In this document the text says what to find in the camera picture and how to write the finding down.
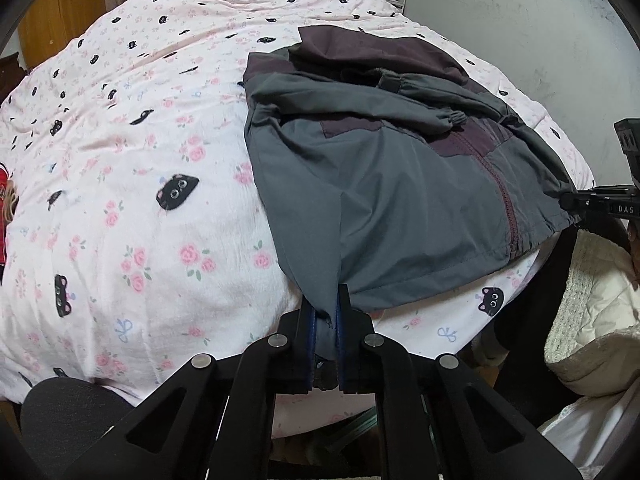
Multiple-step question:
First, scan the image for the red printed cloth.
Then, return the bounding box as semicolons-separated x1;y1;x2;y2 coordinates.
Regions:
0;160;18;271

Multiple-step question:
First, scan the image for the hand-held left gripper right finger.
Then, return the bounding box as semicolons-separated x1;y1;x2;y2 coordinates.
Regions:
335;284;583;480

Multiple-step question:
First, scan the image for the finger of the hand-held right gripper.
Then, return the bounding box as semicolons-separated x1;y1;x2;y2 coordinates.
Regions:
557;186;640;221

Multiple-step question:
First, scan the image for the wooden wardrobe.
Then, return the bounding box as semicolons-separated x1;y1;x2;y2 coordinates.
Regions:
17;0;108;68

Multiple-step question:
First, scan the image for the person's white coat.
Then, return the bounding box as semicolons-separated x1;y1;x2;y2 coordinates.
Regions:
537;395;640;468

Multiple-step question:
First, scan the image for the pink cat print blanket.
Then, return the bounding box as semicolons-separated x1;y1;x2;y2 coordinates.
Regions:
0;0;596;441

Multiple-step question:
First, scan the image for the grey and purple jacket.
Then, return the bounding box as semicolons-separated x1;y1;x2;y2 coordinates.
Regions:
242;25;586;391

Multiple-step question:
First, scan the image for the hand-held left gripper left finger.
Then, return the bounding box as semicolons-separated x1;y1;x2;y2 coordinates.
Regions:
65;305;318;480

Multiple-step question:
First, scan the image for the dark wooden furniture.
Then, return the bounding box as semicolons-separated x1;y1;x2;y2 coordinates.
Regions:
0;55;25;92

